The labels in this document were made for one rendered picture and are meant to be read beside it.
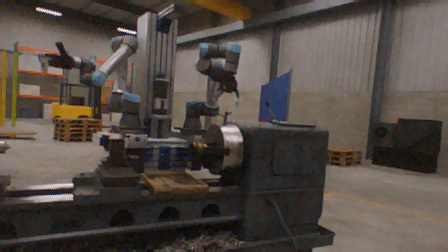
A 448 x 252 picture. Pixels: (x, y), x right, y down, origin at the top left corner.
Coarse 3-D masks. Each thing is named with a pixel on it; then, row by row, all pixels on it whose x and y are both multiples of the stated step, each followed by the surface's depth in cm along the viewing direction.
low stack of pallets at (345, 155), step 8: (328, 152) 948; (336, 152) 966; (344, 152) 872; (352, 152) 907; (360, 152) 944; (328, 160) 902; (336, 160) 892; (344, 160) 875; (352, 160) 912; (360, 160) 951
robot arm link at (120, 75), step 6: (120, 36) 222; (114, 42) 222; (120, 42) 218; (114, 48) 222; (126, 60) 226; (120, 66) 223; (126, 66) 226; (114, 72) 226; (120, 72) 223; (126, 72) 227; (114, 78) 225; (120, 78) 223; (126, 78) 228; (114, 84) 225; (120, 84) 224; (126, 84) 228; (114, 90) 224; (120, 90) 224; (126, 90) 228; (114, 96) 223; (120, 96) 222; (114, 102) 223; (114, 108) 226
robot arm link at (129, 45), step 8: (128, 40) 213; (136, 40) 218; (120, 48) 210; (128, 48) 211; (136, 48) 217; (112, 56) 206; (120, 56) 207; (128, 56) 214; (104, 64) 201; (112, 64) 203; (120, 64) 209; (96, 72) 197; (104, 72) 199; (88, 80) 198; (96, 80) 193; (104, 80) 197
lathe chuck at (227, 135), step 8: (216, 128) 184; (224, 128) 180; (232, 128) 183; (216, 136) 184; (224, 136) 176; (232, 136) 178; (216, 144) 183; (224, 144) 174; (232, 144) 176; (232, 152) 175; (216, 160) 182; (224, 160) 174; (232, 160) 176; (216, 168) 182; (224, 168) 177; (232, 168) 180
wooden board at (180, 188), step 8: (144, 176) 179; (152, 176) 188; (160, 176) 190; (168, 176) 191; (176, 176) 193; (184, 176) 195; (192, 176) 188; (152, 184) 161; (160, 184) 170; (168, 184) 172; (176, 184) 173; (184, 184) 175; (192, 184) 176; (200, 184) 175; (152, 192) 158; (160, 192) 157; (168, 192) 158; (176, 192) 160; (184, 192) 162; (192, 192) 164; (200, 192) 166
